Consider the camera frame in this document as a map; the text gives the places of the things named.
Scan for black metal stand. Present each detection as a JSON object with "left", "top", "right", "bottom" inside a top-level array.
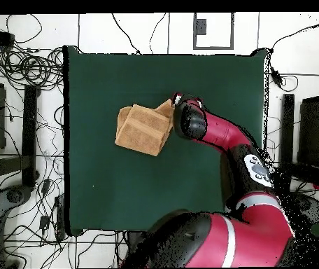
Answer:
[
  {"left": 0, "top": 84, "right": 41, "bottom": 188},
  {"left": 277, "top": 93, "right": 319, "bottom": 194}
]

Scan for tan terry towel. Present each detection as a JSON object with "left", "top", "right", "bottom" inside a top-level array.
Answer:
[{"left": 114, "top": 98, "right": 176, "bottom": 157}]

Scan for coiled black cables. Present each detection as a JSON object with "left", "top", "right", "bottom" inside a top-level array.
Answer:
[{"left": 0, "top": 47, "right": 64, "bottom": 88}]

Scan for black power adapter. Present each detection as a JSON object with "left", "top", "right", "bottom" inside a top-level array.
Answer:
[{"left": 269, "top": 67, "right": 285, "bottom": 88}]

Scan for dark green table cloth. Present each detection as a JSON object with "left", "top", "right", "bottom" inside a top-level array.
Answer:
[{"left": 62, "top": 44, "right": 269, "bottom": 237}]

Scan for small grey box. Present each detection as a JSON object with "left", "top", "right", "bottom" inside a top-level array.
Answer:
[{"left": 195, "top": 18, "right": 207, "bottom": 36}]

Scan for grey rectangular floor frame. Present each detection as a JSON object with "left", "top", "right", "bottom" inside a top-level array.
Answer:
[{"left": 192, "top": 12, "right": 234, "bottom": 50}]

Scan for grey chair base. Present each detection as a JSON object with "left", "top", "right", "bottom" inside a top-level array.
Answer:
[
  {"left": 0, "top": 184, "right": 33, "bottom": 225},
  {"left": 285, "top": 191, "right": 319, "bottom": 225}
]

